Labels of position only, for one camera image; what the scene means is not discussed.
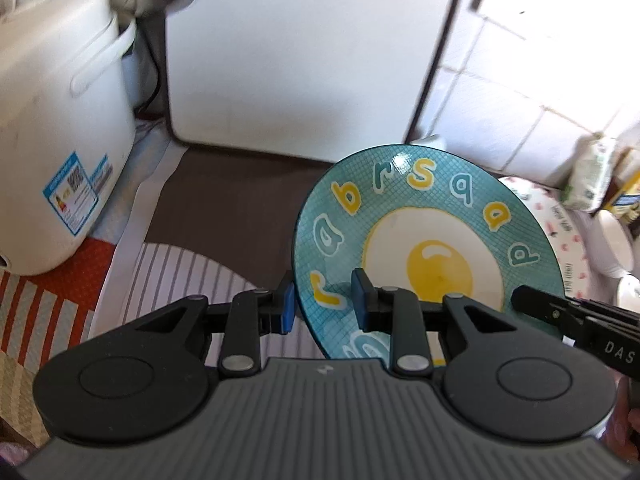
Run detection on teal egg pattern plate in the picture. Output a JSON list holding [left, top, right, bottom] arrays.
[[292, 144, 564, 359]]

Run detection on white ribbed bowl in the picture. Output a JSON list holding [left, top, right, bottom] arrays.
[[614, 274, 640, 313], [587, 210, 634, 278]]

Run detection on white pink patterned plate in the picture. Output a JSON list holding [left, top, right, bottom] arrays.
[[500, 177, 590, 299]]

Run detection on yellow label cooking wine bottle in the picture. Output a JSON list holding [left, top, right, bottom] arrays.
[[601, 148, 640, 226]]

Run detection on white green seasoning bag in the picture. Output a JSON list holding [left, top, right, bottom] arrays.
[[561, 132, 618, 212]]

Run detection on striped patterned table mat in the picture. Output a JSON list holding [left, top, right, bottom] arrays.
[[1, 122, 326, 452]]

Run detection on white rice cooker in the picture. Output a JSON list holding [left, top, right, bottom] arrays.
[[1, 0, 137, 275]]

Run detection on white refrigerator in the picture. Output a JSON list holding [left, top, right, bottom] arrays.
[[166, 0, 451, 162]]

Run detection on black power cable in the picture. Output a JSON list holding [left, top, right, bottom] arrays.
[[131, 14, 170, 122]]

